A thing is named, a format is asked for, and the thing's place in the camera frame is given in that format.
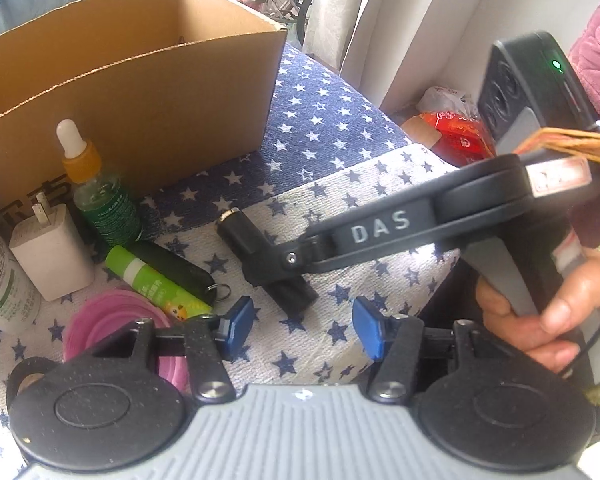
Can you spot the black cylindrical adapter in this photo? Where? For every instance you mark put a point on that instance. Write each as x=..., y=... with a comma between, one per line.
x=260, y=265

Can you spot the person's right hand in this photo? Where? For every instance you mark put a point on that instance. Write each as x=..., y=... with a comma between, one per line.
x=541, y=336

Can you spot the red plastic bag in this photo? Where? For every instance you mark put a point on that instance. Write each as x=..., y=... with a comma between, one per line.
x=447, y=122

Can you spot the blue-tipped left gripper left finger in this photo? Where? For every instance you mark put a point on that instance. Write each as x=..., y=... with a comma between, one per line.
x=206, y=342

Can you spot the white USB charger plug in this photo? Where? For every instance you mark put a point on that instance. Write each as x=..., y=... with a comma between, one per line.
x=50, y=250

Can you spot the green dropper bottle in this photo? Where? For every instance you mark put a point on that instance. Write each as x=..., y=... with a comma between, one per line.
x=99, y=195

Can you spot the white pill bottle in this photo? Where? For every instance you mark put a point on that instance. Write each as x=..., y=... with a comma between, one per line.
x=20, y=301

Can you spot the black das left gripper right finger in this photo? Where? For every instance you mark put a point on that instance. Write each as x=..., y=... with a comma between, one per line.
x=382, y=228

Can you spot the brown cardboard box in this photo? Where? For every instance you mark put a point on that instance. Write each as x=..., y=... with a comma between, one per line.
x=164, y=88

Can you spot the green lip balm tube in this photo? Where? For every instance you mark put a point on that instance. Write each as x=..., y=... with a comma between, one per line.
x=149, y=283

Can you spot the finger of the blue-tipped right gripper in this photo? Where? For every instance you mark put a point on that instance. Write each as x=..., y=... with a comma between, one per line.
x=407, y=355

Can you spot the pink silicone cup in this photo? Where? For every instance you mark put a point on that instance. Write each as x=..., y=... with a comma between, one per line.
x=102, y=315

